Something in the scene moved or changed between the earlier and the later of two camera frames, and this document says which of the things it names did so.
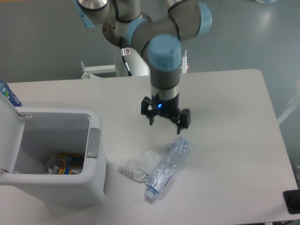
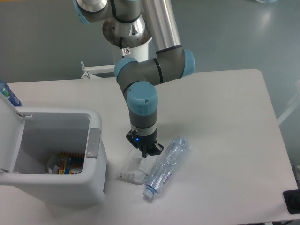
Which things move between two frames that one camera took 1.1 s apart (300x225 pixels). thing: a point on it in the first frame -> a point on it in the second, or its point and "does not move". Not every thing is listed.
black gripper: (169, 108) -> (144, 144)
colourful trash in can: (68, 163) does not move
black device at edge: (292, 199) does not move
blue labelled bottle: (5, 90) does not move
